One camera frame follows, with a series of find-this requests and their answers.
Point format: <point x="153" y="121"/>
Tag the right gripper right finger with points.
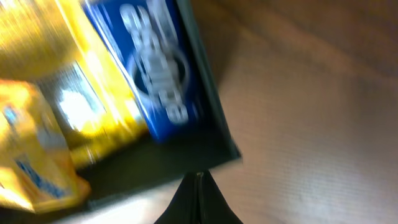
<point x="212" y="206"/>

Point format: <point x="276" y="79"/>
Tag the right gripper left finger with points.
<point x="182" y="208"/>

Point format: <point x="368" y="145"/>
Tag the dark green box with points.
<point x="146" y="162"/>

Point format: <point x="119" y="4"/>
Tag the small yellow cracker packet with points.
<point x="37" y="172"/>

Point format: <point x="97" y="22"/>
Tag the blue Eclipse mint box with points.
<point x="147" y="41"/>

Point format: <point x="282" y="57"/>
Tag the yellow Hacks candy bag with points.
<point x="53" y="45"/>

